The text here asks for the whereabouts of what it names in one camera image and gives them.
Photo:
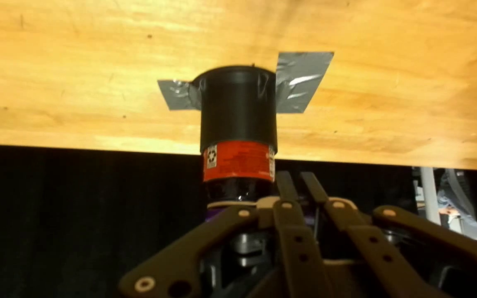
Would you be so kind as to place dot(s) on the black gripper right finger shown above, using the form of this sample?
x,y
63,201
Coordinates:
x,y
414,242

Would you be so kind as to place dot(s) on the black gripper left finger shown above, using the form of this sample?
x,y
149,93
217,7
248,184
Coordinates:
x,y
205,249

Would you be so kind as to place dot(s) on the red tape band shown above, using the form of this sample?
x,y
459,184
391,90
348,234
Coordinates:
x,y
238,161

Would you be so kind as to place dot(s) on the dark brown plastic cup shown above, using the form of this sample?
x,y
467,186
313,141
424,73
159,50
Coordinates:
x,y
238,105

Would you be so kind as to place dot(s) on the white vertical pole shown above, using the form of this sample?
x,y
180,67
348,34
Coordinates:
x,y
430,192

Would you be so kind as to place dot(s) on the grey cluttered equipment rack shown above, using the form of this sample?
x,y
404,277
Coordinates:
x,y
462,204

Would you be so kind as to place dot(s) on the grey square coaster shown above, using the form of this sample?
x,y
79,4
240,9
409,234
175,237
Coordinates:
x,y
180,95

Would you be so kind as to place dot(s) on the grey duct tape piece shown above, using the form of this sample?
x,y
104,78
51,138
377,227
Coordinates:
x,y
305,83

